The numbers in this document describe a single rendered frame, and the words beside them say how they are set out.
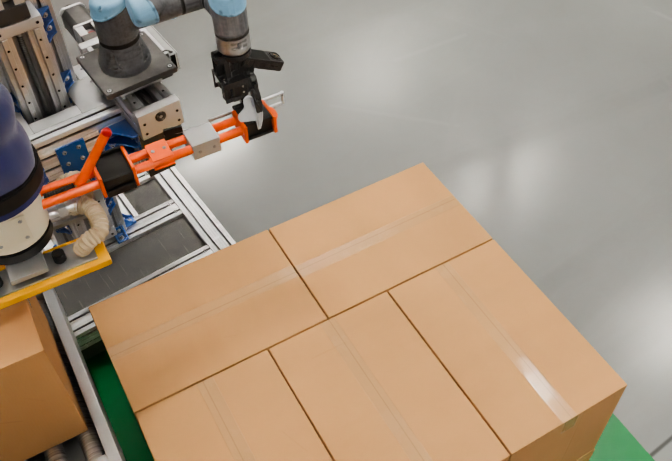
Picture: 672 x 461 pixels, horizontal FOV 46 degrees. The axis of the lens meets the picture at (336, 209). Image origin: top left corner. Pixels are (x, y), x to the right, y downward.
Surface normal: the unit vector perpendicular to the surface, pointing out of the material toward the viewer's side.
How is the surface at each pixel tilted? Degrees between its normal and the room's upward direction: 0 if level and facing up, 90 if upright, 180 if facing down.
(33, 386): 90
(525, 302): 0
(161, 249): 0
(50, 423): 90
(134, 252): 0
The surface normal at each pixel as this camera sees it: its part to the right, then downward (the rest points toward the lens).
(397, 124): -0.02, -0.66
